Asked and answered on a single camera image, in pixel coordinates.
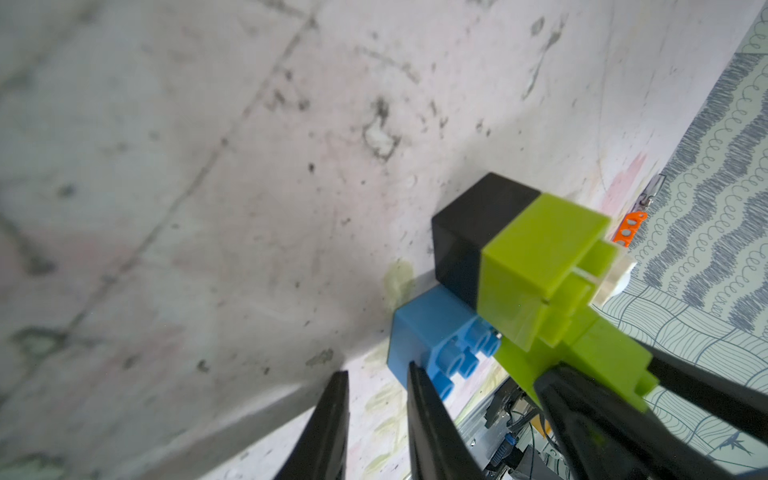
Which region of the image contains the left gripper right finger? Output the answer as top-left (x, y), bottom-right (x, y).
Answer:
top-left (407, 362), bottom-right (483, 479)

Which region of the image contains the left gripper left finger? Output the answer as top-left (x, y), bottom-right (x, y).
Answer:
top-left (274, 371), bottom-right (350, 480)

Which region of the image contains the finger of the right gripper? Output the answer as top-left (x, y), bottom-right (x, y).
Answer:
top-left (534, 365), bottom-right (734, 479)
top-left (638, 341), bottom-right (767, 444)

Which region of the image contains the green lego brick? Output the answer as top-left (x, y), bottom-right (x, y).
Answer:
top-left (495, 307), bottom-right (659, 413)
top-left (477, 193), bottom-right (618, 352)

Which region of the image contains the blue lego brick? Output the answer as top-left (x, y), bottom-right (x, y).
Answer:
top-left (387, 285), bottom-right (501, 400)

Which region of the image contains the white lego brick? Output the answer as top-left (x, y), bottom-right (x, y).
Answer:
top-left (592, 250), bottom-right (637, 307)

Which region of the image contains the black lego brick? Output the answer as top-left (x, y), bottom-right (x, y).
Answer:
top-left (431, 173), bottom-right (541, 308)

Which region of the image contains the orange handled adjustable wrench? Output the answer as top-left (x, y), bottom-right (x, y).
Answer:
top-left (612, 174), bottom-right (666, 248)

